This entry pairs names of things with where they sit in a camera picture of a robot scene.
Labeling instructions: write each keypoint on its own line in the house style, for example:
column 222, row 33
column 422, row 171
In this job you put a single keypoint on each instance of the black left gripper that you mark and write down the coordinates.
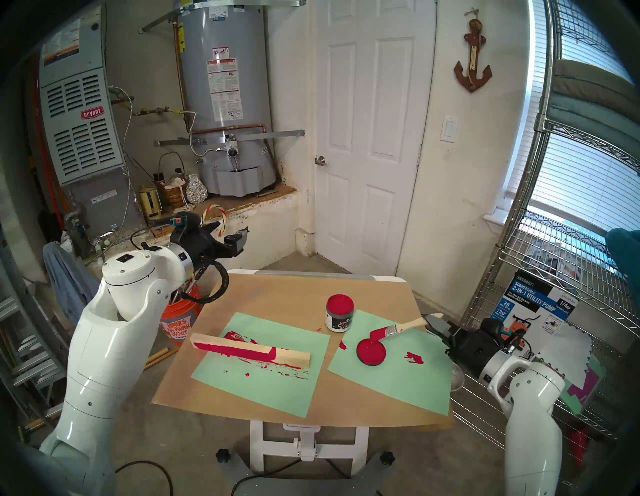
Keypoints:
column 205, row 245

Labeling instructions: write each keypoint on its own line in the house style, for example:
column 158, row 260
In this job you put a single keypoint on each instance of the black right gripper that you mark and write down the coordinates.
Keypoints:
column 475, row 350

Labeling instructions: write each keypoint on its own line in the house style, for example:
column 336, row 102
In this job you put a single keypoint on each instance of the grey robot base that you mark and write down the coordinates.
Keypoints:
column 330, row 487

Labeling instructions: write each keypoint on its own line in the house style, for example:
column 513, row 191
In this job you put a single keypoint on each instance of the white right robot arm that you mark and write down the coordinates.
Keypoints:
column 530, row 440

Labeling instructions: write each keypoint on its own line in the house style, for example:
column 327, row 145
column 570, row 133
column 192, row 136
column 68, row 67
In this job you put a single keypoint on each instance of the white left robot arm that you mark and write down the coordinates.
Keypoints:
column 100, row 360

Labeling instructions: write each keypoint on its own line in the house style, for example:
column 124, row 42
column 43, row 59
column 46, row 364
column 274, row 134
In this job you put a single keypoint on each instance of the red paint sample jar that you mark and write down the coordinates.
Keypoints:
column 340, row 317

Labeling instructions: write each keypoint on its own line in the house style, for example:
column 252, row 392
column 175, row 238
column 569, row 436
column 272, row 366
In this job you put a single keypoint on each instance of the wood plank with red paint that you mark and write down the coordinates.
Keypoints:
column 295, row 357

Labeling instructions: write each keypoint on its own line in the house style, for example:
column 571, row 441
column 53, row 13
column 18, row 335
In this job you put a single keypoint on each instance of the white platform with wood top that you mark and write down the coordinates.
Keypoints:
column 270, row 225

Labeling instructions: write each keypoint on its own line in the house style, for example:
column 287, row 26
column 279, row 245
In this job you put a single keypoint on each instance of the striped candy cane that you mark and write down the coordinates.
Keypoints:
column 212, row 206

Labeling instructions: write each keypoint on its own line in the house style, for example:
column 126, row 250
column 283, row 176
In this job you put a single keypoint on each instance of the foil wrapped object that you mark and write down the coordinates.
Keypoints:
column 196, row 190

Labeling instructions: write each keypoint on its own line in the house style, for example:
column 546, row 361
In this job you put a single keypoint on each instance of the green paper sheet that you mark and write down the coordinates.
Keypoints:
column 270, row 390
column 400, row 385

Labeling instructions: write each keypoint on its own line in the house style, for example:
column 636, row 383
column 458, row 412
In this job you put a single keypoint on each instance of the red jar lid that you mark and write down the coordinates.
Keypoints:
column 371, row 354

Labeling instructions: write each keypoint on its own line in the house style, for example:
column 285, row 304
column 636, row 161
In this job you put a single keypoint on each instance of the brown board table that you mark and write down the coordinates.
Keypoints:
column 280, row 300

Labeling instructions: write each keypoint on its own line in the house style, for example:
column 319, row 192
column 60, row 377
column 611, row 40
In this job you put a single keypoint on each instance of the yellow metal can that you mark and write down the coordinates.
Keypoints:
column 150, row 202

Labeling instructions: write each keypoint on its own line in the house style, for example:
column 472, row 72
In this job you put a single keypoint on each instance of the orange plastic bucket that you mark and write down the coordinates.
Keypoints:
column 180, row 325

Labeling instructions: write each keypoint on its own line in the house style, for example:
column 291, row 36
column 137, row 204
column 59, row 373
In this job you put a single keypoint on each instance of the utility pump box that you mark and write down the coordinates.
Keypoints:
column 540, row 300

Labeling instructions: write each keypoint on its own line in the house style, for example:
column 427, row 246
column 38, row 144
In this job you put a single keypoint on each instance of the white window sill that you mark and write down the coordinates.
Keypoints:
column 495, row 220

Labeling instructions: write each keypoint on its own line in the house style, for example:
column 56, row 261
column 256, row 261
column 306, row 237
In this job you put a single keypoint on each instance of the white paper sheet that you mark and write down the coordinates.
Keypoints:
column 565, row 350

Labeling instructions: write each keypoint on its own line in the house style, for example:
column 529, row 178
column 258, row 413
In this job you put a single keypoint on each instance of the long wooden stick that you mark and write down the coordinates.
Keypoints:
column 160, row 357

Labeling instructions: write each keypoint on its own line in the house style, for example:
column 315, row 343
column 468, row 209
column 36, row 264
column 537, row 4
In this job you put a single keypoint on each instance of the green and pink paper stack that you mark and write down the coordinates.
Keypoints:
column 575, row 400

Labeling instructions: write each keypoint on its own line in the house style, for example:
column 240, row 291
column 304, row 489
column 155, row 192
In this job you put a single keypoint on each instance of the gas pipe with yellow valve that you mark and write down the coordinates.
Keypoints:
column 155, row 110

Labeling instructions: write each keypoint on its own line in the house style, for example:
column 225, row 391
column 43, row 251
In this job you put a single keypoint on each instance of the white panel door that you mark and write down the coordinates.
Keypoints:
column 372, row 150

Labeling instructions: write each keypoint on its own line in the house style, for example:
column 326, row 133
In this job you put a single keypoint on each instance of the blue cloth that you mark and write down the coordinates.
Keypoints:
column 65, row 280

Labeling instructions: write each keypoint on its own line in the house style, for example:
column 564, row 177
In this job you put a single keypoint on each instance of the red plastic object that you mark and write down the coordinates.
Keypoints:
column 580, row 445

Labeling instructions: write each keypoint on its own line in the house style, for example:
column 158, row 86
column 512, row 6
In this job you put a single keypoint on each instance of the grey water heater tank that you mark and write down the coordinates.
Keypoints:
column 255, row 60

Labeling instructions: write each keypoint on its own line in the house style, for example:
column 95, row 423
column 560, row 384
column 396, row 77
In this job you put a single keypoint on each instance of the grey bryant furnace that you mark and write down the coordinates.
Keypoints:
column 75, row 145

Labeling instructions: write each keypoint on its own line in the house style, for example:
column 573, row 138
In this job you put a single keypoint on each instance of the teal fabric object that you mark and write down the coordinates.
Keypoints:
column 625, row 255

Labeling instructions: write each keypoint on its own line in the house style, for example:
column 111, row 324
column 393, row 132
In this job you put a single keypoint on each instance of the white folding table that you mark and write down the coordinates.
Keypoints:
column 260, row 445

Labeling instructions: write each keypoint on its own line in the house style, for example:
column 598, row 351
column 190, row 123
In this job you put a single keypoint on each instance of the white window blinds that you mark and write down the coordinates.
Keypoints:
column 585, row 185

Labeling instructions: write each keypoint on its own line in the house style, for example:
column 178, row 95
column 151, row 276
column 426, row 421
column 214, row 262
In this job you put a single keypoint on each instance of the aluminium ladder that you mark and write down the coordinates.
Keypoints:
column 25, row 370

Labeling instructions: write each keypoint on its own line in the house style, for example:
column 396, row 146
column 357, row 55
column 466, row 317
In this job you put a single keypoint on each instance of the green cushion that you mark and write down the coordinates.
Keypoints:
column 585, row 130

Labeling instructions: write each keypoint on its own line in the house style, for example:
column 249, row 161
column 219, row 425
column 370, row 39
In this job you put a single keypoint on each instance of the olive cushion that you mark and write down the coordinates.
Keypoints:
column 595, row 80

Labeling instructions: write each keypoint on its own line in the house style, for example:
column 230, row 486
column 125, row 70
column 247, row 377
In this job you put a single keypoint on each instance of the white light switch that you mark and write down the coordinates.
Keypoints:
column 449, row 129

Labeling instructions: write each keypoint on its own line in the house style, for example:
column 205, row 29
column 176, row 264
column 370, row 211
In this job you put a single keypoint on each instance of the brown anchor wall decoration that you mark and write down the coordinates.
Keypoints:
column 472, row 77

